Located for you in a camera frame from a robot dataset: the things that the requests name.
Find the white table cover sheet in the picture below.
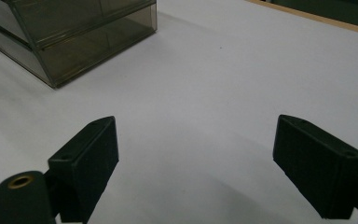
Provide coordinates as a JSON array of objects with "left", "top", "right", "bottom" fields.
[{"left": 0, "top": 0, "right": 358, "bottom": 224}]

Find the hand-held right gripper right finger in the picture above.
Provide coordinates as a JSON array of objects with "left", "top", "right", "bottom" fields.
[{"left": 272, "top": 114, "right": 358, "bottom": 220}]

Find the smoky transparent plastic drawer box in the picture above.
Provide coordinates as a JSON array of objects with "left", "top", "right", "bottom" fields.
[{"left": 0, "top": 0, "right": 158, "bottom": 90}]

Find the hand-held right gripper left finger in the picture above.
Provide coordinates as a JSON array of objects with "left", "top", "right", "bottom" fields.
[{"left": 48, "top": 115, "right": 120, "bottom": 224}]

